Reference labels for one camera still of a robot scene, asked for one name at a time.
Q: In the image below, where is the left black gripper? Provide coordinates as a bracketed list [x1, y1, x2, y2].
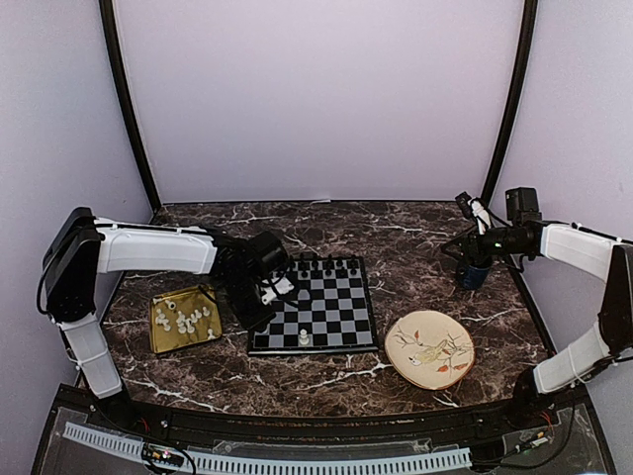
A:
[220, 274, 277, 333]

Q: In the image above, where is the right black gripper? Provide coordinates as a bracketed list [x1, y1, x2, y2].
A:
[442, 223, 525, 265]

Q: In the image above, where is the gold square tray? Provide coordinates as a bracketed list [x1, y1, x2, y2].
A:
[149, 284, 223, 354]

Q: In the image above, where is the white chess king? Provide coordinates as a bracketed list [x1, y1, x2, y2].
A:
[298, 329, 310, 346]

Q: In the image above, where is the black grey chessboard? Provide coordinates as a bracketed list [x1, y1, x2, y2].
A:
[247, 253, 379, 356]

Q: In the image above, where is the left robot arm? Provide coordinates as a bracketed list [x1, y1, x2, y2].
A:
[36, 207, 295, 431]

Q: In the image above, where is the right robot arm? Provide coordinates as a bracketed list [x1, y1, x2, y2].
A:
[441, 187, 632, 429]

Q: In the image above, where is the dark blue mug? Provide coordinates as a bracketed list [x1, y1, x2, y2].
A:
[455, 261, 491, 290]

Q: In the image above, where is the cream plate with bird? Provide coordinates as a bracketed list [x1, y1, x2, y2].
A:
[385, 311, 476, 391]

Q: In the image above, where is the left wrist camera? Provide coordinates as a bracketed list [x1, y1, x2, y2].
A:
[259, 277, 295, 305]

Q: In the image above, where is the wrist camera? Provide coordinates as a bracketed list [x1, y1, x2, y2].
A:
[455, 192, 493, 235]
[259, 277, 295, 305]

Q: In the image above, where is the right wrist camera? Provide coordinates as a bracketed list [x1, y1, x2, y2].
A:
[455, 192, 493, 235]

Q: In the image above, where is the white slotted cable duct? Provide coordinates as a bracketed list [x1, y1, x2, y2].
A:
[62, 423, 472, 475]

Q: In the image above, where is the right black frame post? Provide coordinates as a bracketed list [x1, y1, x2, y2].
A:
[481, 0, 539, 205]

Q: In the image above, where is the black frame post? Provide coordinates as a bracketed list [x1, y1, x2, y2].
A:
[481, 0, 539, 205]
[98, 0, 162, 212]

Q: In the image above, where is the left black frame post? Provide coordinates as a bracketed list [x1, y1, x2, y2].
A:
[98, 0, 162, 212]

